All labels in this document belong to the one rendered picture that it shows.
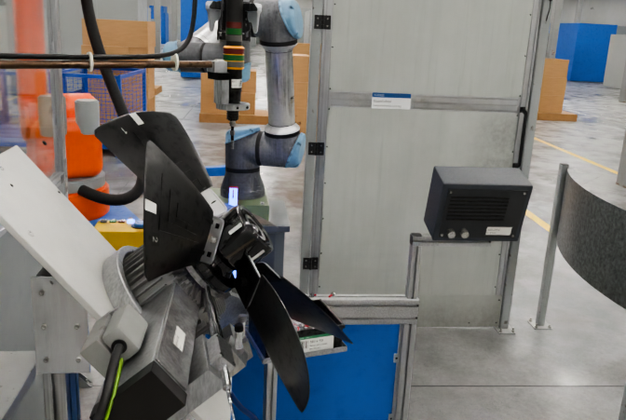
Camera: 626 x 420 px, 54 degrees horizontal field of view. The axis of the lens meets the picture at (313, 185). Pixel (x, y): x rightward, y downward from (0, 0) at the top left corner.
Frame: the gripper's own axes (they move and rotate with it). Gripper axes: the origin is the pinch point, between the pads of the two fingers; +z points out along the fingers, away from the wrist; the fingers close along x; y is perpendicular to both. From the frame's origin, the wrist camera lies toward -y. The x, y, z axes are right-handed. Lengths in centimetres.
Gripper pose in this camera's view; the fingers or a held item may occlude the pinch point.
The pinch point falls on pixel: (233, 4)
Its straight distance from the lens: 127.6
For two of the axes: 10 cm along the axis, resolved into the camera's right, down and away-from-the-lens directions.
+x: -9.9, -0.2, -1.2
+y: -0.5, 9.7, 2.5
